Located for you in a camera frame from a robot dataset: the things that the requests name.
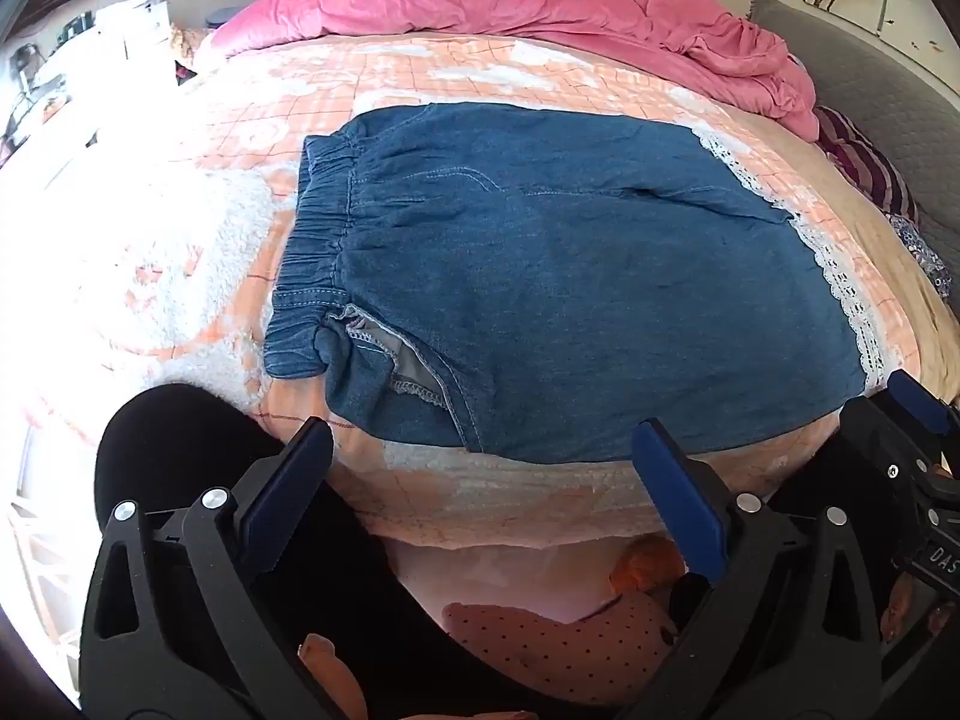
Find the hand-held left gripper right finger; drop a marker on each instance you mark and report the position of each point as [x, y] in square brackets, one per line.
[679, 499]

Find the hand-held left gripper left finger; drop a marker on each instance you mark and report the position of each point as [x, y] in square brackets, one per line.
[289, 499]

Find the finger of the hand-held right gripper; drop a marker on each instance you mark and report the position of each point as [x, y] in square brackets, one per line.
[921, 396]
[881, 435]

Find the blue denim pants lace trim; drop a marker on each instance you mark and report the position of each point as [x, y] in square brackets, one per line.
[562, 277]

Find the person's right hand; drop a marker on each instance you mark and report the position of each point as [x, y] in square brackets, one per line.
[904, 607]

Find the orange fuzzy object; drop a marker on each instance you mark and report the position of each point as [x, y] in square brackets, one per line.
[645, 570]

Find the floral pillow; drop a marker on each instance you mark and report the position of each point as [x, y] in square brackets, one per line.
[919, 247]

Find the tan bed sheet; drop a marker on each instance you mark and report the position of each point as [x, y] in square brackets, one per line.
[862, 240]

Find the pink polka dot slipper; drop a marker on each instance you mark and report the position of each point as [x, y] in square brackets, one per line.
[555, 641]

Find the purple striped pillow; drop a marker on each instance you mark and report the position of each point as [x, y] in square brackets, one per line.
[862, 161]

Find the bed with orange floral sheet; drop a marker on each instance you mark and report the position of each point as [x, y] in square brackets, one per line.
[187, 255]

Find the grey padded headboard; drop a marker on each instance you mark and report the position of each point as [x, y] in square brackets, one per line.
[862, 67]

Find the floral cushion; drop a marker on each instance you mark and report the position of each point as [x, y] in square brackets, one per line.
[182, 52]

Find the long white dresser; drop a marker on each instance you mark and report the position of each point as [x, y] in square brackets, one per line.
[52, 101]

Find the grey round object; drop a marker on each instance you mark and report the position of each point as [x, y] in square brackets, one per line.
[222, 16]

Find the white drawer cabinet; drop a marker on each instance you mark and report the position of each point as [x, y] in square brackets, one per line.
[139, 30]

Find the pink duvet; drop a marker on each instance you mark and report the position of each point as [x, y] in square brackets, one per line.
[450, 4]

